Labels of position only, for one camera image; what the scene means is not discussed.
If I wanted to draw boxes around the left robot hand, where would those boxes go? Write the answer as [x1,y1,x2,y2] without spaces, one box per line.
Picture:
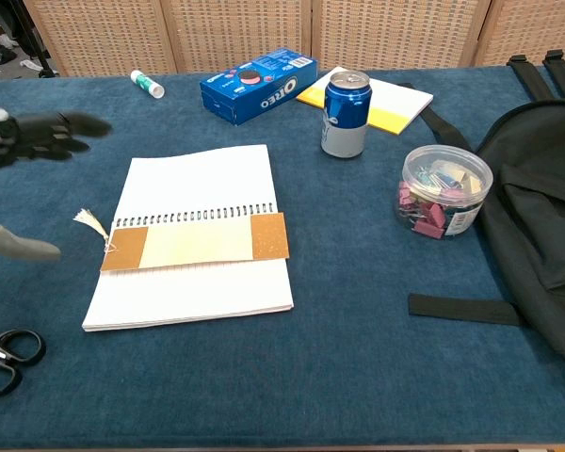
[0,106,113,263]

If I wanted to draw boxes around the brown cream bookmark with tassel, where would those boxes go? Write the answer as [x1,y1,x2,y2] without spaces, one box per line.
[73,208,291,273]

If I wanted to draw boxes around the white spiral notebook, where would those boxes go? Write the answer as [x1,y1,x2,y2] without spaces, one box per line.
[81,143,295,333]

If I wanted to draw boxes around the black tripod stand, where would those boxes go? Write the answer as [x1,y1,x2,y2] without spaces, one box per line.
[8,0,60,79]

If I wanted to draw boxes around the white green glue stick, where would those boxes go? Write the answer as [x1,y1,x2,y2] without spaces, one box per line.
[130,69,166,100]

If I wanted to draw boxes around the blue Oreo cookie box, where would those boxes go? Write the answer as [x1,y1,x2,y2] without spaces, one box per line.
[199,48,319,127]

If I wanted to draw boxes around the wicker folding screen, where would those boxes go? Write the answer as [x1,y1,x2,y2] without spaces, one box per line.
[22,0,565,77]

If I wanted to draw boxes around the blue silver drink can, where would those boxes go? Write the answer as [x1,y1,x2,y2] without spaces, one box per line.
[320,70,373,159]

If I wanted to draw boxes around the yellow white notepad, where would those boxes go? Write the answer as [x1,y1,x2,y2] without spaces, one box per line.
[295,66,434,137]

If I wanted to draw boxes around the blue table cloth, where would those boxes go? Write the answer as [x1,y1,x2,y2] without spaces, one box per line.
[0,63,565,448]

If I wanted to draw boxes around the clear jar of binder clips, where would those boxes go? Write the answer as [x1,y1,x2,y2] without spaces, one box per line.
[395,144,494,240]

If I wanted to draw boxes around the black backpack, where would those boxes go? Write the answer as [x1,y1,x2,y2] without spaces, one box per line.
[408,49,565,376]

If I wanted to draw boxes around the black handled scissors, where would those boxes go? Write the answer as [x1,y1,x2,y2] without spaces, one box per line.
[0,329,47,397]

